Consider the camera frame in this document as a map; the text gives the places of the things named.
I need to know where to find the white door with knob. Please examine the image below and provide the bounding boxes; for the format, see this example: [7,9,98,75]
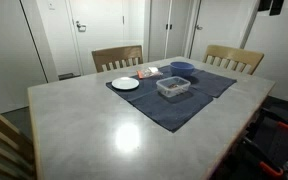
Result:
[190,0,257,61]

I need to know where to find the white round plate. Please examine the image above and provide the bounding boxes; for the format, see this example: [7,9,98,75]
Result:
[111,76,141,91]

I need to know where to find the silver lever door handle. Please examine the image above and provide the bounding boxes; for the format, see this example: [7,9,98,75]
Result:
[75,20,87,33]

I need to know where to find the dark baseboard vent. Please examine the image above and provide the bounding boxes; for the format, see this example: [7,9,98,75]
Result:
[57,72,82,81]

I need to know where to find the black robot stand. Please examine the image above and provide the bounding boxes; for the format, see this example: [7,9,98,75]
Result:
[217,96,288,180]

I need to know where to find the clear plastic food container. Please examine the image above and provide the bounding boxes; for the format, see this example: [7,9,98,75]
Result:
[155,75,192,98]

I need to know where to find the dark blue cloth mat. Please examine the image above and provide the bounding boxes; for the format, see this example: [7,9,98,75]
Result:
[105,70,215,133]
[147,64,237,99]

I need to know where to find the blue bowl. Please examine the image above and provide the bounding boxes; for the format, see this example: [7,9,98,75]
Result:
[169,61,196,78]

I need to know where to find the orange handled bar clamp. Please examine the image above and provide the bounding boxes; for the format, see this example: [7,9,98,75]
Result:
[240,136,285,178]
[262,111,288,133]

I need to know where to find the pale wooden slat chair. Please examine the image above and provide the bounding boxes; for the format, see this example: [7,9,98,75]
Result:
[0,101,37,180]
[202,44,265,76]

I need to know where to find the white door with lever handle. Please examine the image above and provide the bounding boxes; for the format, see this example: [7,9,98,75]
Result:
[67,0,126,75]

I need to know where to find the brown wooden slat chair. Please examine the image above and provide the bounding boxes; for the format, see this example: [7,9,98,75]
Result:
[91,44,144,74]

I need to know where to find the orange clear snack packet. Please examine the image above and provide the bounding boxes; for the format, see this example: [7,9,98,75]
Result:
[136,66,164,80]

